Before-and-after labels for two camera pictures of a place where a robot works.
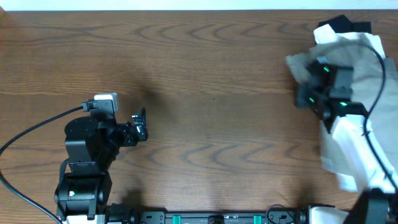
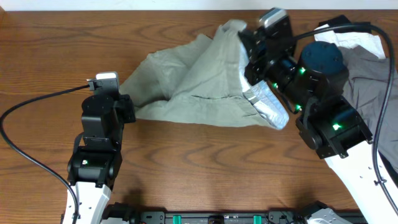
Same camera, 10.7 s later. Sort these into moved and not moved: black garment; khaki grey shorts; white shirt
Moved: khaki grey shorts
Not moved: white shirt; black garment
